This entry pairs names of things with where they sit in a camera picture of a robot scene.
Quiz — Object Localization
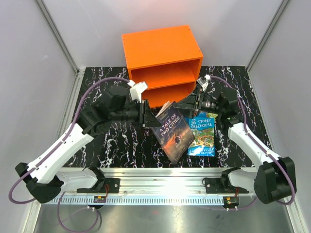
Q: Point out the small circuit board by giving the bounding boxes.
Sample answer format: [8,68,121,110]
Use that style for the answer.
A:
[224,196,240,208]
[94,196,106,203]

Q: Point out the left aluminium frame post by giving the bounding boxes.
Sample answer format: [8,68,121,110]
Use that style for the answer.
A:
[35,0,85,76]

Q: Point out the dark Tale of Two Cities book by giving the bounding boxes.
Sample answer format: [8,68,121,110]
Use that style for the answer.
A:
[152,101,195,165]

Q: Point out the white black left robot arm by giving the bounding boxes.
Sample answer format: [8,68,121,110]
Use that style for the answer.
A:
[15,82,160,203]

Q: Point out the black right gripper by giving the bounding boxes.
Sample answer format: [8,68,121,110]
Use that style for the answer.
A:
[174,84,224,119]

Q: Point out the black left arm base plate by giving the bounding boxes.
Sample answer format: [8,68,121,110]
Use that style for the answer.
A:
[76,178,121,194]

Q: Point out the right aluminium frame post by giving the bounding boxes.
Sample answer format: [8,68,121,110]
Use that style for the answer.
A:
[246,0,291,72]

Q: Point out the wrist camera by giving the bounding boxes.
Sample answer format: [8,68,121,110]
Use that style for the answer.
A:
[127,80,148,103]
[197,75,211,92]

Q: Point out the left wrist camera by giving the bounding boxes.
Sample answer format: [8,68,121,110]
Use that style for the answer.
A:
[127,80,148,103]

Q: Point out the orange wooden shelf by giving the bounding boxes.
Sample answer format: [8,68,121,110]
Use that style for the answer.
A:
[122,25,204,108]

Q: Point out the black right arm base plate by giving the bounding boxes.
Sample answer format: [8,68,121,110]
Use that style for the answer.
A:
[202,177,249,194]

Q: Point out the aluminium front rail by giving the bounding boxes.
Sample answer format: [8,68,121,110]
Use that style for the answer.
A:
[59,168,257,195]

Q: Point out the aluminium frame post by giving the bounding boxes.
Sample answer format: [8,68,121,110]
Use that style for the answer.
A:
[246,0,291,72]
[35,0,85,76]

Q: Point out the left small circuit board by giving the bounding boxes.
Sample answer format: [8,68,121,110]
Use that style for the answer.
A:
[94,196,106,203]

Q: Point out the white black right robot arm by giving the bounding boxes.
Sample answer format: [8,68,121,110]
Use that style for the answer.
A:
[174,86,297,204]

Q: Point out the blue 26-Storey Treehouse book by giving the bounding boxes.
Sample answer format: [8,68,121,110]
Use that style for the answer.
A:
[186,112,215,157]

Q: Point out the right small circuit board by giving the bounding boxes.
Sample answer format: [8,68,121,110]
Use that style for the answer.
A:
[224,196,240,208]

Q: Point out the white slotted cable duct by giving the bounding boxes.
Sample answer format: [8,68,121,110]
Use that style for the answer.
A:
[47,195,224,206]

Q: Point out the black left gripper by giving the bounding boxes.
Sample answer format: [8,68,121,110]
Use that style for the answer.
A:
[110,98,162,128]

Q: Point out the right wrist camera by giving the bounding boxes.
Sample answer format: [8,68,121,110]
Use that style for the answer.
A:
[197,75,211,92]

